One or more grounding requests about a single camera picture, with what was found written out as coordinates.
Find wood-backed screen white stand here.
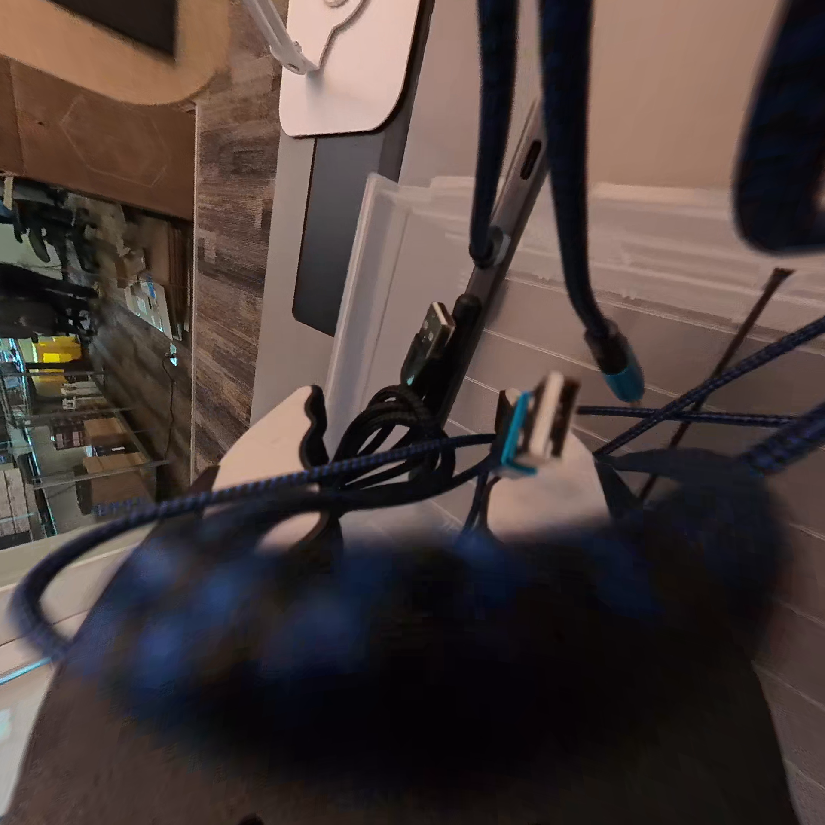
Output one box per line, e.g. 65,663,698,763
0,0,431,139

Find clear plastic bin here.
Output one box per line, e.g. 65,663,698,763
325,173,825,825

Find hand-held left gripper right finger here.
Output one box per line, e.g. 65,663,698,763
477,428,612,537

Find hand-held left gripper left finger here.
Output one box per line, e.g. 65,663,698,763
193,385,344,558

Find brown cardboard sheets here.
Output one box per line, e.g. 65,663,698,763
0,57,196,221

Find black coiled usb cable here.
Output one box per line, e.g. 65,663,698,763
329,300,460,494

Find grey usb hub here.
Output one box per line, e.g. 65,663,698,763
451,97,550,330

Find blue braided usb cable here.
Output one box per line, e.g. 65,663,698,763
469,0,518,270
13,373,581,668
538,0,825,478

